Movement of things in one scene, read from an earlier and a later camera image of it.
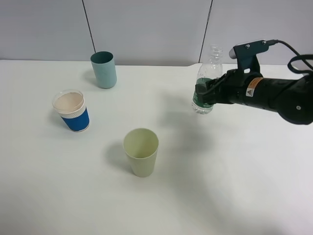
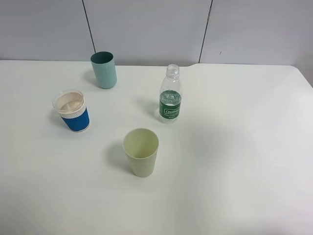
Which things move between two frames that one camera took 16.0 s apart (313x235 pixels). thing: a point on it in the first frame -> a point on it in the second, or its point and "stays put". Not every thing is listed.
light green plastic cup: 141,146 stays put
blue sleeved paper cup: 70,105 stays put
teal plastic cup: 103,65 stays put
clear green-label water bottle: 212,68 -> 170,96
